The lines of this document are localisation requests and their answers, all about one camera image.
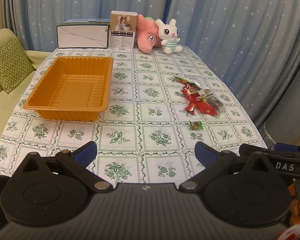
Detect pink plush toy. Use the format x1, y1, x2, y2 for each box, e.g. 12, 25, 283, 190
136, 14, 161, 54

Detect blue starry curtain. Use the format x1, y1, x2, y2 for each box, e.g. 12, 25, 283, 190
2, 0, 300, 125

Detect red snack packet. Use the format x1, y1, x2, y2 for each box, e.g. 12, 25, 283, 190
197, 102, 218, 116

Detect green zigzag cushion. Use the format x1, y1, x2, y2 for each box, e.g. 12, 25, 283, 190
0, 37, 34, 94

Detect red foil candy pack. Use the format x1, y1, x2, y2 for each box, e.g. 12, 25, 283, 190
181, 84, 202, 103

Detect white bunny plush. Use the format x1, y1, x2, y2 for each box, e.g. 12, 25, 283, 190
155, 19, 183, 54

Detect green candy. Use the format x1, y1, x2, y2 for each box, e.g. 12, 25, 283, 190
190, 121, 204, 131

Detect grey snack bar wrapper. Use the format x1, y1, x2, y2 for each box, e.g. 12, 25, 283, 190
203, 88, 225, 113

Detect white green cardboard box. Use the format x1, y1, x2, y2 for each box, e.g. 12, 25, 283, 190
56, 18, 110, 49

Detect light green sofa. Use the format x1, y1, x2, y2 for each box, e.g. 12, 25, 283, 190
0, 28, 55, 165

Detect tan product box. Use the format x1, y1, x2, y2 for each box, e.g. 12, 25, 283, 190
109, 10, 138, 49

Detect right hand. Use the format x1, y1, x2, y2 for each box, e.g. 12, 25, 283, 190
289, 198, 300, 226

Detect green floral tablecloth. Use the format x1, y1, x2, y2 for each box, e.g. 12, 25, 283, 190
0, 48, 264, 184

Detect orange plastic tray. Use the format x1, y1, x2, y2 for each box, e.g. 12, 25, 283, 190
23, 56, 114, 121

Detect grey lace-trimmed cover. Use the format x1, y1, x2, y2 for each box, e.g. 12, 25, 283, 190
260, 68, 300, 148

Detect green silver snack bag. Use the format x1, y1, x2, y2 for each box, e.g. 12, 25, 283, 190
174, 76, 202, 90

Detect red bow candy wrapper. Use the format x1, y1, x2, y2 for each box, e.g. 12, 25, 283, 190
185, 101, 203, 115

